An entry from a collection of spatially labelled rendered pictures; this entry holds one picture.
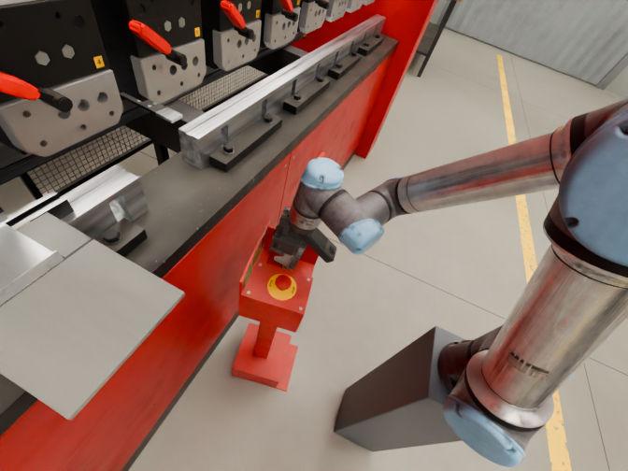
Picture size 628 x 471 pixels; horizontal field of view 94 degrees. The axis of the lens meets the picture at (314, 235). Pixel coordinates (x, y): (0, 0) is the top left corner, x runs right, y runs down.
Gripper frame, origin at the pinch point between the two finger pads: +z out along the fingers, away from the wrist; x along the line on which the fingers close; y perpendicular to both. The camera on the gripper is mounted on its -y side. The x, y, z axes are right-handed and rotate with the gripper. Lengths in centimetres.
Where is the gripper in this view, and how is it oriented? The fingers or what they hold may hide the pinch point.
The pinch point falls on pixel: (292, 265)
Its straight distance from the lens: 82.6
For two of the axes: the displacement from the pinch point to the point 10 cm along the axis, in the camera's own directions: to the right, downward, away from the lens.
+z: -3.0, 5.8, 7.6
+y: -9.3, -3.5, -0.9
